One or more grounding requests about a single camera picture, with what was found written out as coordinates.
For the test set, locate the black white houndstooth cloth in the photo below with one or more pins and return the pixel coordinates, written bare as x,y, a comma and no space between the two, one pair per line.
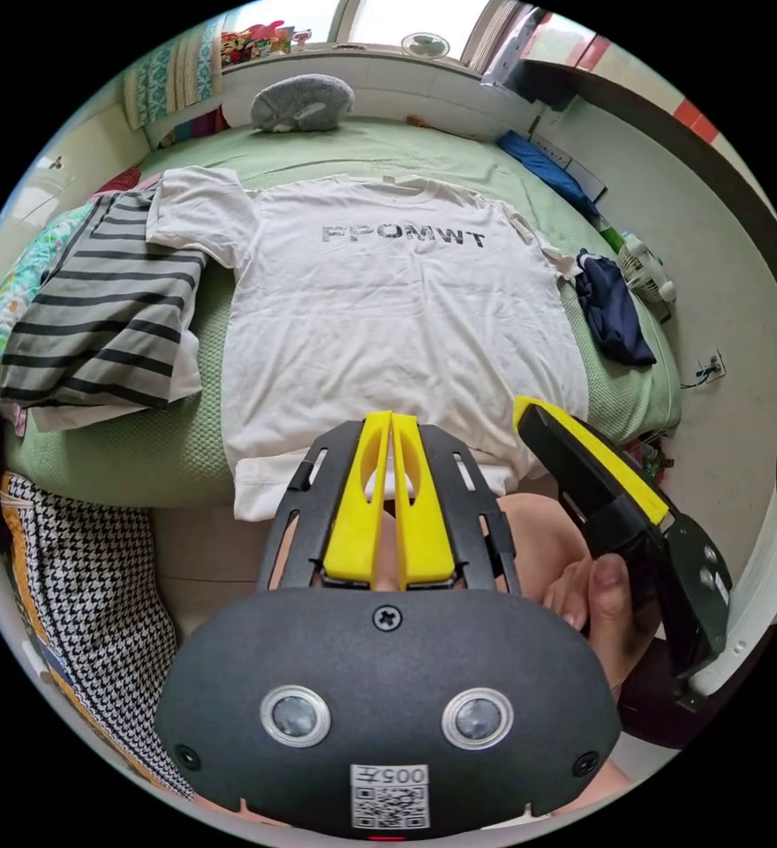
97,596

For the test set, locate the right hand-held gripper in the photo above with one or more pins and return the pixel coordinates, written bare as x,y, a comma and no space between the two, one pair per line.
600,490

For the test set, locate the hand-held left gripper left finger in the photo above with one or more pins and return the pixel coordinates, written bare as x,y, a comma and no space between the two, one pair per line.
361,510

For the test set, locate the bed with green sheet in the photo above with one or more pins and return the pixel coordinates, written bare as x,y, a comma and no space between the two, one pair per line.
163,457

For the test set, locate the navy blue garment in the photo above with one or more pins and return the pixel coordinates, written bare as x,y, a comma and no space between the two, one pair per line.
617,318

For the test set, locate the small white fan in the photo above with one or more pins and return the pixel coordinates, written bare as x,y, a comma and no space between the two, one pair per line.
647,271

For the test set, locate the blue cloth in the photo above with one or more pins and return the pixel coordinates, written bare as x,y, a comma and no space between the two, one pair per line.
544,165

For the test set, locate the window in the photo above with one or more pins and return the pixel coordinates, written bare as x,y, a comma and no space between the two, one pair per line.
415,16

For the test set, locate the teal and cream curtain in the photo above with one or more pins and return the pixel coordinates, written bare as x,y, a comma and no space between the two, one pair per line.
173,73

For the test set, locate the floral quilt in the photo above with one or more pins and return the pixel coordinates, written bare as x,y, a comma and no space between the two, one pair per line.
14,298

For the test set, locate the white short sleeve shirt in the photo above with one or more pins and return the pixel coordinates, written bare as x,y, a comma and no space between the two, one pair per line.
395,318

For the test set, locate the pile of clothes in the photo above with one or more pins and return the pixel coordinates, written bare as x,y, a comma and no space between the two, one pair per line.
104,311

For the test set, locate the person's right hand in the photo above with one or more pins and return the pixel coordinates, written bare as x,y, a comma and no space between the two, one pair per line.
610,609

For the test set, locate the grey plush pillow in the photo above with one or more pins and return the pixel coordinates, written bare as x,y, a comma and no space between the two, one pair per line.
299,102

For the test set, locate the person's body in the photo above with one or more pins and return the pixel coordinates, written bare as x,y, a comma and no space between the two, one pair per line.
537,536

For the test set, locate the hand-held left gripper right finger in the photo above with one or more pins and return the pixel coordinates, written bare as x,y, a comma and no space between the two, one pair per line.
425,523

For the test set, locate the round green fan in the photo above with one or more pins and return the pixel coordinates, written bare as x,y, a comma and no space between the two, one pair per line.
425,45

